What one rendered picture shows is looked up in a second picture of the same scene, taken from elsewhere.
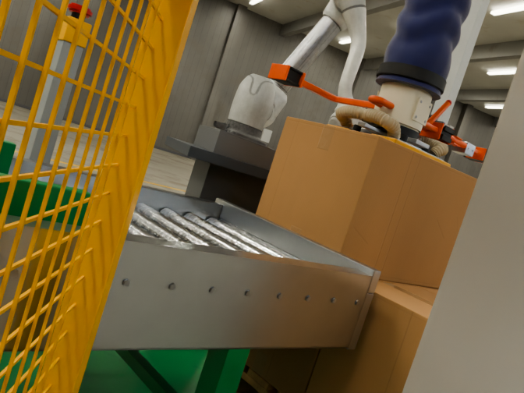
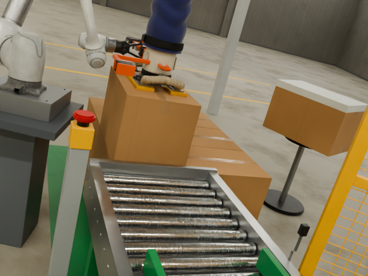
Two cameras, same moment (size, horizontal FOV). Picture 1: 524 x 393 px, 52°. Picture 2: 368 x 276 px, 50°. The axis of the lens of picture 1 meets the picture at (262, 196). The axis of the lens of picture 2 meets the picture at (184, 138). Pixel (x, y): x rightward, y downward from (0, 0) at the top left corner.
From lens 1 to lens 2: 2.01 m
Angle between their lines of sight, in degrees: 72
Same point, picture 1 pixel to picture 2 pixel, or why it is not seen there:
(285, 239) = (161, 170)
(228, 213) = (107, 167)
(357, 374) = not seen: hidden behind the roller
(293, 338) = not seen: hidden behind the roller
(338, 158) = (177, 119)
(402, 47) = (173, 32)
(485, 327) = not seen: outside the picture
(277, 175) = (129, 132)
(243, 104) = (35, 67)
